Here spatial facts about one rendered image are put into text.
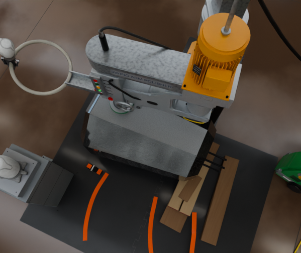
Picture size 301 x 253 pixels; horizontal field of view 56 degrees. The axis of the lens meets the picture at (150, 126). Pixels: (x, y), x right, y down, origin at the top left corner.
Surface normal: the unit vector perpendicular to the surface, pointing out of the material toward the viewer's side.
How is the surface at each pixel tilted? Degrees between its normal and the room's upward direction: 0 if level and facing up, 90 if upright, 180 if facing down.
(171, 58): 0
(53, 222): 0
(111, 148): 45
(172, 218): 0
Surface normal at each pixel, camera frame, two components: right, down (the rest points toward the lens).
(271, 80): -0.02, -0.32
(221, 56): -0.19, 0.93
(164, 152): -0.29, 0.40
